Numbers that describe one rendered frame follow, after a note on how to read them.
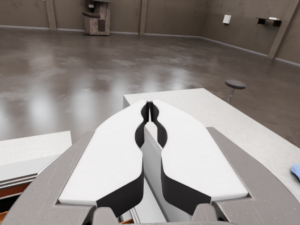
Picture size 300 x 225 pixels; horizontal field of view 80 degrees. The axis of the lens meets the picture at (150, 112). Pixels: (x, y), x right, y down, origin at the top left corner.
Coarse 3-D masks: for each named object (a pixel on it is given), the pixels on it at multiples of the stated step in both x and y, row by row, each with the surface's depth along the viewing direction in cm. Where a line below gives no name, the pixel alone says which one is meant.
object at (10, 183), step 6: (36, 174) 77; (6, 180) 73; (12, 180) 74; (18, 180) 74; (24, 180) 75; (30, 180) 76; (0, 186) 72; (6, 186) 73; (12, 186) 74; (132, 210) 70; (132, 216) 68; (138, 222) 65
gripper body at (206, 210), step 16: (208, 208) 5; (96, 224) 5; (112, 224) 5; (128, 224) 5; (144, 224) 5; (160, 224) 5; (176, 224) 5; (192, 224) 5; (208, 224) 5; (224, 224) 5
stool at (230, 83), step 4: (228, 80) 292; (232, 80) 294; (236, 80) 297; (228, 84) 280; (232, 84) 277; (236, 84) 279; (240, 84) 281; (244, 84) 283; (232, 88) 291; (236, 88) 275; (240, 88) 274; (244, 88) 277; (232, 92) 292; (228, 100) 301
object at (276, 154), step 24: (144, 96) 107; (168, 96) 111; (192, 96) 115; (216, 96) 120; (216, 120) 93; (240, 120) 96; (240, 144) 77; (264, 144) 79; (288, 144) 82; (288, 168) 68
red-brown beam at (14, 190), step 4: (24, 184) 77; (28, 184) 78; (8, 188) 75; (12, 188) 76; (16, 188) 77; (20, 188) 77; (24, 188) 78; (0, 192) 74; (4, 192) 75; (8, 192) 76; (12, 192) 77; (16, 192) 78; (0, 196) 75
